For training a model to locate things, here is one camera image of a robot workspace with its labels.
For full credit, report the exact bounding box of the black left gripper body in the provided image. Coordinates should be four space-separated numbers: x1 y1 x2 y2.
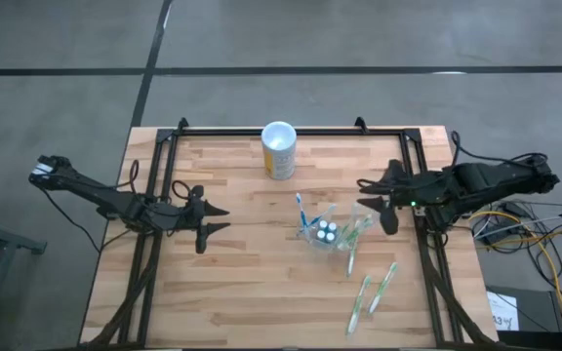
153 197 202 234

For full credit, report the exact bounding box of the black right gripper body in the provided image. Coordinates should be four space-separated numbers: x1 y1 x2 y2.
387 170 446 211

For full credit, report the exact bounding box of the blue white toothbrush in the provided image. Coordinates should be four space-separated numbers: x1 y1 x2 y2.
294 192 310 231
307 203 339 230

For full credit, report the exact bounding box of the clear acrylic organizer box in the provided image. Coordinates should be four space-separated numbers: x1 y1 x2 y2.
296 202 381 254

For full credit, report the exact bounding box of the white paper label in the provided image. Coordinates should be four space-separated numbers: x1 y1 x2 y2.
486 291 520 332

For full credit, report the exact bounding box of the dark grey box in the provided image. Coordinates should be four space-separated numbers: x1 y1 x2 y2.
484 284 562 333

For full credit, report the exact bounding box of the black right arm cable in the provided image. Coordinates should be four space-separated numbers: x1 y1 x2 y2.
450 130 550 170

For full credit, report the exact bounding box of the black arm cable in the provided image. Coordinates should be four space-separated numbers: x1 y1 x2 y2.
36 158 192 254
450 130 550 170

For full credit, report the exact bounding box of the black metal table frame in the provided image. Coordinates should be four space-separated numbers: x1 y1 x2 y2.
78 116 500 351

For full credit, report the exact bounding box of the black floor cable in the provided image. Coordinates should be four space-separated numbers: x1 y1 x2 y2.
470 194 562 254

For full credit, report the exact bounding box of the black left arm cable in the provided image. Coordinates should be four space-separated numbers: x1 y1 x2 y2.
36 158 192 254

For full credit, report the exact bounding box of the white floor cable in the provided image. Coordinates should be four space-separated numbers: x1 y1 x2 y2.
475 216 562 238

